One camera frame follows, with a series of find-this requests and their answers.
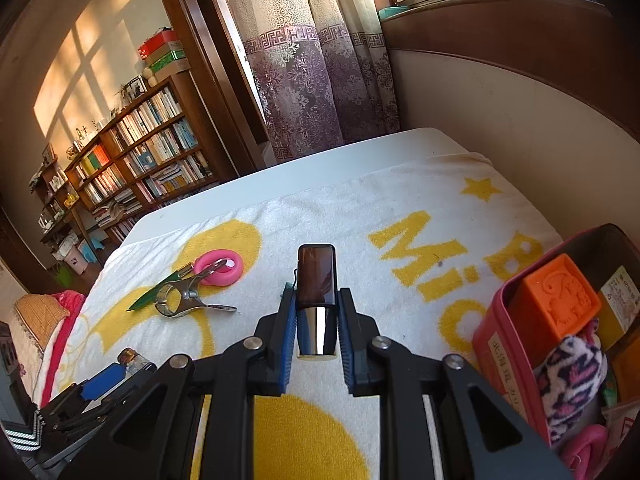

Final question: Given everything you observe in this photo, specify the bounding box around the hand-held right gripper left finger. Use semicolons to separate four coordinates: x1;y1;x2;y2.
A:
75;282;297;480

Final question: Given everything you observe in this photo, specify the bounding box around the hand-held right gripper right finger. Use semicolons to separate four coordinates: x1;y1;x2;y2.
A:
337;287;571;480

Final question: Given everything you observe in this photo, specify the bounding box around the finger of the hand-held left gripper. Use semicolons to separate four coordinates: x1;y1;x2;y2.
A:
47;361;131;412
55;366;159;429

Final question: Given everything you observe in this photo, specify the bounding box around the small glass bottle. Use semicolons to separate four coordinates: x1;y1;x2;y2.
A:
117;347;157;376

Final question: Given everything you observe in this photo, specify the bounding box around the brown lipstick tube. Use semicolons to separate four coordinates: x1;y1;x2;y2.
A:
295;244;340;361

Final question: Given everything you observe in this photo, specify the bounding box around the red container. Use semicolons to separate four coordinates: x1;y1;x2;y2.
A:
471;223;640;480

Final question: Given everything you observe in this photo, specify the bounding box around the orange embossed cube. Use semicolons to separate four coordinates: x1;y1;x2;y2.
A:
510;253;603;361

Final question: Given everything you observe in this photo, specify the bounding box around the pink leopard plush toy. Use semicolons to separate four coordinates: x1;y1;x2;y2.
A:
532;332;610;443

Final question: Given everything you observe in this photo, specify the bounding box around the red blanket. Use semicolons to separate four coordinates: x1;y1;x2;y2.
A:
37;290;86;406

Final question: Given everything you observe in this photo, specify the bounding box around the orange quilted pillow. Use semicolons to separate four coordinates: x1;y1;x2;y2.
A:
10;294;71;361

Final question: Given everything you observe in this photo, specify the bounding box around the green pen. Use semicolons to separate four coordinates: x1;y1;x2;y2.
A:
126;262;196;312

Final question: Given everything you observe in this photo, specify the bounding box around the metal spring clamp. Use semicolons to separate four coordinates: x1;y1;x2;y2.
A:
154;259;238;318

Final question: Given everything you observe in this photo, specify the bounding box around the yellow white towel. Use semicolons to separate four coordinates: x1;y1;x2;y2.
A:
37;152;566;480

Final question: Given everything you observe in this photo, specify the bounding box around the pink bin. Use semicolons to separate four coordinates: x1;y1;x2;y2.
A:
64;247;87;275

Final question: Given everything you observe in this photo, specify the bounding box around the blue stool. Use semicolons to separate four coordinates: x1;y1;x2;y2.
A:
77;237;105;263

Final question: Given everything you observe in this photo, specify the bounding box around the small wooden shelf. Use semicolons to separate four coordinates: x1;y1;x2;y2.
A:
30;157;101;268

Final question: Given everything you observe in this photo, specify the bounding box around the large wooden bookshelf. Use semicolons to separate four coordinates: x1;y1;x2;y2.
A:
65;70;236;243

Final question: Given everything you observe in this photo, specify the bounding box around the patterned curtain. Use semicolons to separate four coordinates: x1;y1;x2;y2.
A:
217;0;403;163

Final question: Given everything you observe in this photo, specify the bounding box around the yellow block white label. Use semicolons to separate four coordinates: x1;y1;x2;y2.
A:
595;265;640;351

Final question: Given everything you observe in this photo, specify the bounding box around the pink rubber ring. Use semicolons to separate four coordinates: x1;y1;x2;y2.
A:
192;249;245;286
560;422;608;480

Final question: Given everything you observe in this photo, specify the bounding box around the photo frame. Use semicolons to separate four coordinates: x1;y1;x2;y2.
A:
122;76;148;101

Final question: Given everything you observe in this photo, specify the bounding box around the wooden door frame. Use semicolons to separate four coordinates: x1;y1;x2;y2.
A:
151;0;276;181

